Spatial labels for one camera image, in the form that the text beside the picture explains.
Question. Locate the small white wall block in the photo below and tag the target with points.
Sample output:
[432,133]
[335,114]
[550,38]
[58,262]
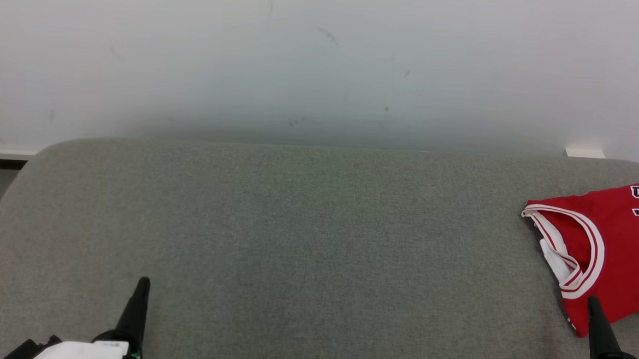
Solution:
[586,153]

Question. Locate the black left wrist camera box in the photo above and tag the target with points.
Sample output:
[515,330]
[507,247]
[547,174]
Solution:
[29,352]

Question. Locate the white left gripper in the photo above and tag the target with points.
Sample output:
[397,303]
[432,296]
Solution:
[97,354]

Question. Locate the red jersey with white sleeves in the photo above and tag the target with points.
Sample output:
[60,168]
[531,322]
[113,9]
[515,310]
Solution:
[622,255]

